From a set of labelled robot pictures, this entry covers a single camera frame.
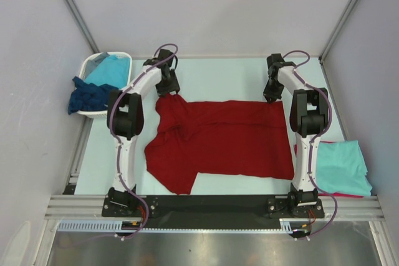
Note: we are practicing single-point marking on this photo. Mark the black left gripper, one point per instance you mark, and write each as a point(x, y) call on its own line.
point(173, 86)

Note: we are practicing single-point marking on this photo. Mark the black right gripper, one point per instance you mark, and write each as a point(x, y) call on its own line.
point(272, 96)

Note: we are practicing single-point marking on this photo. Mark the red t shirt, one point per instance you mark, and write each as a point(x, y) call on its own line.
point(229, 138)

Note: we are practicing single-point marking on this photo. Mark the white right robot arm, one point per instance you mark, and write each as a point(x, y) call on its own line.
point(309, 119)

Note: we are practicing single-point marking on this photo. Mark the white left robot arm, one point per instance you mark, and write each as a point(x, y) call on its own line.
point(125, 116)

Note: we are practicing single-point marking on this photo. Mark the turquoise t shirt in basket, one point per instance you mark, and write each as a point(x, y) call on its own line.
point(113, 70)

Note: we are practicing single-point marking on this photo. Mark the white laundry basket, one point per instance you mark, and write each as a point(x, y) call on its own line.
point(82, 75)

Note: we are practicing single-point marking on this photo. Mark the grey t shirt in basket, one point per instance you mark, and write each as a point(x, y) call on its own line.
point(93, 63)

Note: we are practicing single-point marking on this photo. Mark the navy blue t shirt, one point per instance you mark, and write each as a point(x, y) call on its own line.
point(88, 97)

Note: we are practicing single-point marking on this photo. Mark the light blue folded t shirt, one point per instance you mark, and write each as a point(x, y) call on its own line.
point(339, 166)

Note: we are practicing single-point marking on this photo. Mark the pink folded t shirt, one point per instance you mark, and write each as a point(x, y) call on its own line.
point(343, 195)

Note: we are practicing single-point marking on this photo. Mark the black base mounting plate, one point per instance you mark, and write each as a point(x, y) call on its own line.
point(207, 207)

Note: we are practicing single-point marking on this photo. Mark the white slotted cable duct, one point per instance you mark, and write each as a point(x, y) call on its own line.
point(267, 226)

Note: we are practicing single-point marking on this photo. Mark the aluminium frame rail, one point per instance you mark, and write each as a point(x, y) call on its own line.
point(90, 207)

